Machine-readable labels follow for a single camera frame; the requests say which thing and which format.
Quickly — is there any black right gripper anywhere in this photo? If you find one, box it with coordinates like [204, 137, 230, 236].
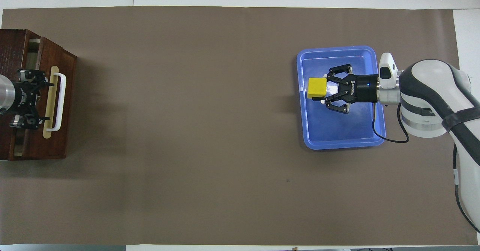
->
[312, 63, 380, 115]

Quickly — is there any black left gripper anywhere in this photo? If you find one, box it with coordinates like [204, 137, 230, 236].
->
[9, 68, 55, 131]

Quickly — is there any yellow cube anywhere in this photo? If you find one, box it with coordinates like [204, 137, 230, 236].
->
[306, 77, 328, 99]

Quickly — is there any white drawer handle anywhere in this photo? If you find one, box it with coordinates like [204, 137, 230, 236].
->
[46, 72, 67, 132]

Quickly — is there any blue plastic tray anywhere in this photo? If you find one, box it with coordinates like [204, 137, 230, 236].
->
[296, 45, 387, 150]

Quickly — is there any dark brown wooden cabinet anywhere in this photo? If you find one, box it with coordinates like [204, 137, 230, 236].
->
[0, 29, 69, 161]

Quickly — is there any brown table mat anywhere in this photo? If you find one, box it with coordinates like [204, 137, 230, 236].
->
[0, 6, 477, 246]

